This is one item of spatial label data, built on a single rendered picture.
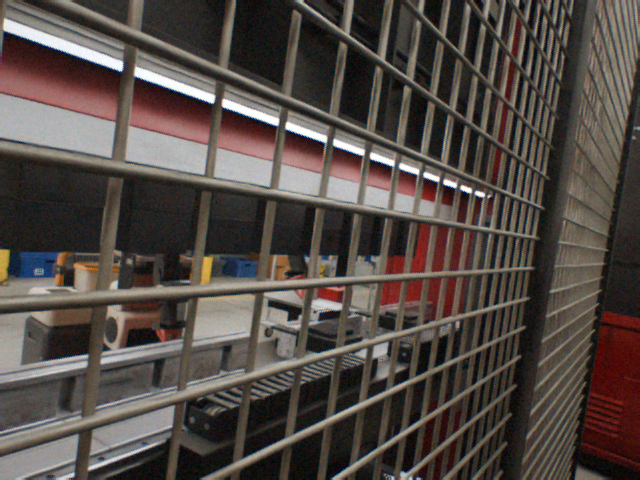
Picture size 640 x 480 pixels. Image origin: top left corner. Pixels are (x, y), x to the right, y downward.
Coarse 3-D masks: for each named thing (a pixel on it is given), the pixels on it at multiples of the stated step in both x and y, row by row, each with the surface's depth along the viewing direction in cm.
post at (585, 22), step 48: (576, 0) 43; (528, 48) 45; (576, 48) 43; (528, 96) 45; (576, 96) 45; (528, 144) 45; (528, 288) 45; (480, 336) 47; (528, 336) 45; (528, 384) 46
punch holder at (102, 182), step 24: (24, 144) 79; (0, 168) 83; (24, 168) 80; (48, 168) 83; (0, 192) 82; (24, 192) 80; (48, 192) 83; (72, 192) 86; (96, 192) 90; (0, 216) 83; (24, 216) 81; (48, 216) 84; (72, 216) 87; (96, 216) 91; (0, 240) 83; (24, 240) 81; (48, 240) 84; (72, 240) 88; (96, 240) 91
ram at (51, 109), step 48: (0, 96) 75; (48, 96) 81; (96, 96) 87; (144, 96) 95; (48, 144) 82; (96, 144) 89; (144, 144) 97; (192, 144) 106; (240, 144) 118; (288, 144) 132; (336, 192) 154; (384, 192) 179; (432, 192) 215
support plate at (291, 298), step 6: (252, 294) 178; (264, 294) 177; (270, 294) 179; (276, 294) 181; (282, 294) 183; (288, 294) 184; (294, 294) 186; (276, 300) 173; (282, 300) 172; (288, 300) 172; (294, 300) 174; (300, 300) 175; (318, 300) 180; (324, 300) 182; (294, 306) 169; (300, 306) 168; (312, 306) 168
